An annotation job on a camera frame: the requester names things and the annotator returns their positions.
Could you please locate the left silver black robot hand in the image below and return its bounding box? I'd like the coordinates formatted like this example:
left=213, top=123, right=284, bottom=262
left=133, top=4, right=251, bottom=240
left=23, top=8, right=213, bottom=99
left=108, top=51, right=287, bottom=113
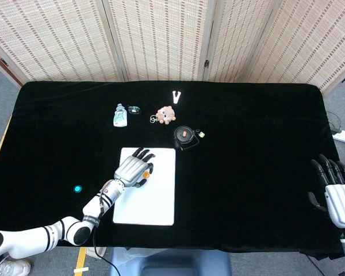
left=113, top=147, right=157, bottom=190

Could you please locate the woven bamboo folding screen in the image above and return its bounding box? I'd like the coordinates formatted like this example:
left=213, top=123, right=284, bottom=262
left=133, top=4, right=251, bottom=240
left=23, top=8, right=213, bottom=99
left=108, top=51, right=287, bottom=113
left=0, top=0, right=345, bottom=95

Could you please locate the brown plush keychain toy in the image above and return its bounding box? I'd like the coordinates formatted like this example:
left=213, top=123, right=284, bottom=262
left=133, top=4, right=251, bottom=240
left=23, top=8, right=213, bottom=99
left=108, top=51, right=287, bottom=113
left=156, top=105, right=177, bottom=125

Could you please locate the white sneaker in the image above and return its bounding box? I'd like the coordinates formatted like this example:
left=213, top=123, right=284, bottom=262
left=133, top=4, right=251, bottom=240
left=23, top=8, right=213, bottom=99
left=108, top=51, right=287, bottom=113
left=0, top=258, right=32, bottom=276

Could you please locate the black velvet tablecloth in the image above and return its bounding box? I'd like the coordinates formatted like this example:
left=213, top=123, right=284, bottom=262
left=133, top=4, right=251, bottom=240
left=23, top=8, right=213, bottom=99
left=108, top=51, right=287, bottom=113
left=0, top=80, right=345, bottom=259

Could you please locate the black teapot with orange knob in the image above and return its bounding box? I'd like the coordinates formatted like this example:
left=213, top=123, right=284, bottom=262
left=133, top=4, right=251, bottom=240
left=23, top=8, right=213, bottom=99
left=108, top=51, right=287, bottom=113
left=173, top=125, right=201, bottom=151

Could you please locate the white magnetic board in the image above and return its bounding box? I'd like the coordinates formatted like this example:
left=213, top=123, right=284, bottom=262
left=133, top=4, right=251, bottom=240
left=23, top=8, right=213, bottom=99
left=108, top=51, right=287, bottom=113
left=112, top=147, right=177, bottom=227

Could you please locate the white plastic container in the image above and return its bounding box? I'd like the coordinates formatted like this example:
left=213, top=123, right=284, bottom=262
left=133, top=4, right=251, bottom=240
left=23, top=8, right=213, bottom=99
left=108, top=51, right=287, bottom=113
left=86, top=247, right=107, bottom=258

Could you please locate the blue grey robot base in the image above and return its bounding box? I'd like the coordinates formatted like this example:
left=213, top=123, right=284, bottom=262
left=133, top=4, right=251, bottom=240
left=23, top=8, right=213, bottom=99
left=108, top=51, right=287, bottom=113
left=109, top=247, right=232, bottom=276

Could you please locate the small clear plastic bottle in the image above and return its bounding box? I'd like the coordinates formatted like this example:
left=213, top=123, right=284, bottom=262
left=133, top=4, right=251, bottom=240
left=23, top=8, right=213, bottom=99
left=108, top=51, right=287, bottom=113
left=113, top=103, right=128, bottom=128

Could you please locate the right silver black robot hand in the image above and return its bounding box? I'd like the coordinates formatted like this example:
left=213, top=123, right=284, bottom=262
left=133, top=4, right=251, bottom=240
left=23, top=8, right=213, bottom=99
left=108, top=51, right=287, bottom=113
left=307, top=154, right=345, bottom=229

